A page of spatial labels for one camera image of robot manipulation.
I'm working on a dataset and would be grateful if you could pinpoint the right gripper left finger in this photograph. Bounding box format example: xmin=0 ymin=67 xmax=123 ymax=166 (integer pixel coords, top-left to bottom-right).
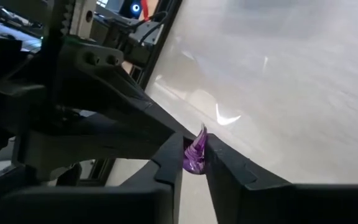
xmin=0 ymin=133 xmax=185 ymax=224

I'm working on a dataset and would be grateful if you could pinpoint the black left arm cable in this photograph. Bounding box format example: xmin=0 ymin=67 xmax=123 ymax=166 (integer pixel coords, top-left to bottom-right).
xmin=116 ymin=11 xmax=170 ymax=44

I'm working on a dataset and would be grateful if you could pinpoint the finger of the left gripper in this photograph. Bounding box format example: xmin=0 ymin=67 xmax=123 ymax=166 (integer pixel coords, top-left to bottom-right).
xmin=12 ymin=115 xmax=174 ymax=182
xmin=54 ymin=38 xmax=196 ymax=141

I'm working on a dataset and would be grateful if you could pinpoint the purple witch hat toy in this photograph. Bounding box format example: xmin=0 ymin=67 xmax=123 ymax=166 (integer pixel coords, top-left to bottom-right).
xmin=183 ymin=123 xmax=209 ymax=175

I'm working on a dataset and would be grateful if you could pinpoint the black box with blue light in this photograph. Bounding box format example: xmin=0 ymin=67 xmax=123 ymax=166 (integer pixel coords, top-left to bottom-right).
xmin=119 ymin=0 xmax=144 ymax=19

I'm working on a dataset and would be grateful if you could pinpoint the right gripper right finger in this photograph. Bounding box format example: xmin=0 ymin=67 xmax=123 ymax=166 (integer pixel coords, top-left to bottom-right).
xmin=204 ymin=133 xmax=358 ymax=224

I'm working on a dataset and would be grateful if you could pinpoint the red strap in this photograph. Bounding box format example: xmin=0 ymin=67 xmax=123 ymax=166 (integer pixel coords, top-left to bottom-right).
xmin=139 ymin=0 xmax=152 ymax=22

